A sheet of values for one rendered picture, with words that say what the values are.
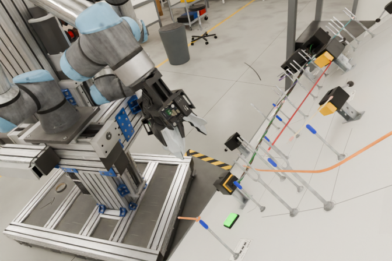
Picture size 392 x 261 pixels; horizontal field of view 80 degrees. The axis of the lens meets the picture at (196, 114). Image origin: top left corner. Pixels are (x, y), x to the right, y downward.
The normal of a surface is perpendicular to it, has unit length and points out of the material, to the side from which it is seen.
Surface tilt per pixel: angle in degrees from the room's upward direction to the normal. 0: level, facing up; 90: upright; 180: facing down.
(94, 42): 89
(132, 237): 0
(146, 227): 0
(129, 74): 81
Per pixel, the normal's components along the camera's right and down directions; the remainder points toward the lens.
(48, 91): 0.92, 0.06
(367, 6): -0.55, 0.58
